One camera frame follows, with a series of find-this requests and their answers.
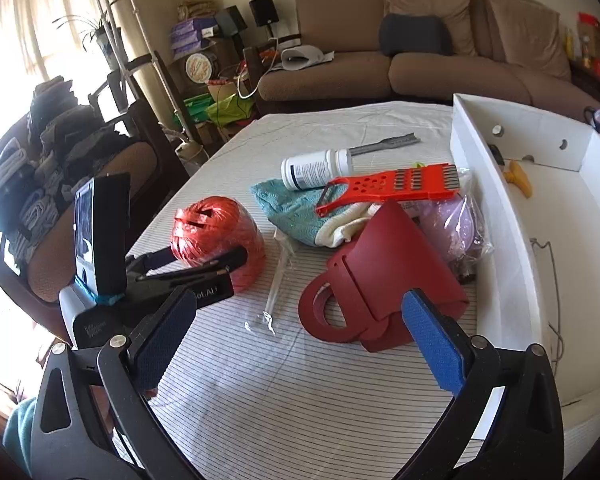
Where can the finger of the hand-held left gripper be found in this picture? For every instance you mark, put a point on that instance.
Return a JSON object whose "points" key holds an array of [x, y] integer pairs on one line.
{"points": [[205, 269], [152, 260]]}

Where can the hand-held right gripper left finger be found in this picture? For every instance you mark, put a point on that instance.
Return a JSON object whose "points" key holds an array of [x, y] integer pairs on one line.
{"points": [[162, 332]]}

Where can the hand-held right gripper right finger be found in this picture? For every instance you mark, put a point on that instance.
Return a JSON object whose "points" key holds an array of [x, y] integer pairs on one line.
{"points": [[432, 347]]}

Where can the dark red bag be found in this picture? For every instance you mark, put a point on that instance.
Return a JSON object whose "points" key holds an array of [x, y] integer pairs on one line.
{"points": [[390, 260]]}

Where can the teal towel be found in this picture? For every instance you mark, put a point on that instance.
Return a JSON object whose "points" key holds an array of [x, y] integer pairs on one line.
{"points": [[290, 210]]}

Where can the white cardboard box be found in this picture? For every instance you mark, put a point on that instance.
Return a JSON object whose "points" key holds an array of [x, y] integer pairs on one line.
{"points": [[530, 270]]}

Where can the red plastic grater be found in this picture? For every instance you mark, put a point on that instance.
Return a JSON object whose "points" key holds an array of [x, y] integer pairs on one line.
{"points": [[380, 185]]}

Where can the person's left forearm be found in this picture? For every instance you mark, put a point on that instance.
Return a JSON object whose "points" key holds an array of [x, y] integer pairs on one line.
{"points": [[20, 435]]}

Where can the red twine ball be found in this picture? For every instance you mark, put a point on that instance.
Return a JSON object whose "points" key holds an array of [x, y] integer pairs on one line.
{"points": [[210, 230]]}

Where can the brown armchair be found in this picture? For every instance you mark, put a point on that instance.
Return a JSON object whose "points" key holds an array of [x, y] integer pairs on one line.
{"points": [[55, 260]]}

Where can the clear wrapped stick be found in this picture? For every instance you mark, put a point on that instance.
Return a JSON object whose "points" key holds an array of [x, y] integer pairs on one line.
{"points": [[276, 280]]}

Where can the pile of folded clothes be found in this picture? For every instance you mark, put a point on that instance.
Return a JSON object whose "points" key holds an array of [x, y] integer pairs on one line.
{"points": [[55, 150]]}

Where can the clear plastic bag with contents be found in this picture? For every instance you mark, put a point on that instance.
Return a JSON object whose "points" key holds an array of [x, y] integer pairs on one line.
{"points": [[455, 230]]}

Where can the dark wooden chair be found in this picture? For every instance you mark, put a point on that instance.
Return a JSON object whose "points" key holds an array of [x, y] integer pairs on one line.
{"points": [[145, 110]]}

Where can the white pill bottle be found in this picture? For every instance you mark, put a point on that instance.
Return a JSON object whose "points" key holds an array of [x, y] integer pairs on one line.
{"points": [[312, 167]]}

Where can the green bag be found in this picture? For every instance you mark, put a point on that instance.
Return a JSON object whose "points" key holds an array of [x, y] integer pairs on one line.
{"points": [[197, 107]]}

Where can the yellow-green bag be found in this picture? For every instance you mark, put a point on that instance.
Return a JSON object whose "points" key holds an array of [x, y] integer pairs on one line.
{"points": [[230, 110]]}

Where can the round printed tin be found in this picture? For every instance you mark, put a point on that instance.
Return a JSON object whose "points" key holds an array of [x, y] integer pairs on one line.
{"points": [[200, 67]]}

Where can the purple white box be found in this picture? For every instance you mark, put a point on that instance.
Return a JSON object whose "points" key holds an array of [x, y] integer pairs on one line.
{"points": [[192, 38], [192, 26], [191, 50]]}

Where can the potted plant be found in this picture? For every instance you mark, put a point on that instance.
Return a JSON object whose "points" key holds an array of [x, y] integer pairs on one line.
{"points": [[97, 30]]}

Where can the white coat rack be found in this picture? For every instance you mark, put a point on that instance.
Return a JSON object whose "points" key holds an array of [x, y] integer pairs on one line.
{"points": [[115, 20]]}

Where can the brown sofa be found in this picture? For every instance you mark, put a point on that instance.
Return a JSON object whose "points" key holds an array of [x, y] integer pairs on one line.
{"points": [[330, 75]]}

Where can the white device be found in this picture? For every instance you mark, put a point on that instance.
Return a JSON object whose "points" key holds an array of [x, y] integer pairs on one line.
{"points": [[300, 56]]}

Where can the cream curtain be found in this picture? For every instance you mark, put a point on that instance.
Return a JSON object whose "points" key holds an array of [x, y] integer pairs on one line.
{"points": [[40, 10]]}

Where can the grey speaker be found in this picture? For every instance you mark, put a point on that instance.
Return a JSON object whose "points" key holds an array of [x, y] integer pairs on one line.
{"points": [[230, 21]]}

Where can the black speaker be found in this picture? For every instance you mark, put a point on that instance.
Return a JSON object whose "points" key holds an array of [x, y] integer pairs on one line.
{"points": [[264, 10]]}

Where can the dark wooden side table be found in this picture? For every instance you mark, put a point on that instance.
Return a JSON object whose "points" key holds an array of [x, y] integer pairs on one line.
{"points": [[592, 85]]}

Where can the dark blue cushion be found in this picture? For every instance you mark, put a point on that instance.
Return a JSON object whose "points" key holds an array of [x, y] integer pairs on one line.
{"points": [[415, 35]]}

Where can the tan cushion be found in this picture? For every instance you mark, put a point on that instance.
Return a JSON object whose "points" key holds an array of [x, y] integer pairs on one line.
{"points": [[525, 35], [430, 0]]}

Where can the yellow bottle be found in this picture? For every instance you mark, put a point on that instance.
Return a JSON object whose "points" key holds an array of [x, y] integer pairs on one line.
{"points": [[571, 42]]}

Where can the red box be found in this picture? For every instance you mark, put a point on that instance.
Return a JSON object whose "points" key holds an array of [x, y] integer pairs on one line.
{"points": [[590, 18]]}

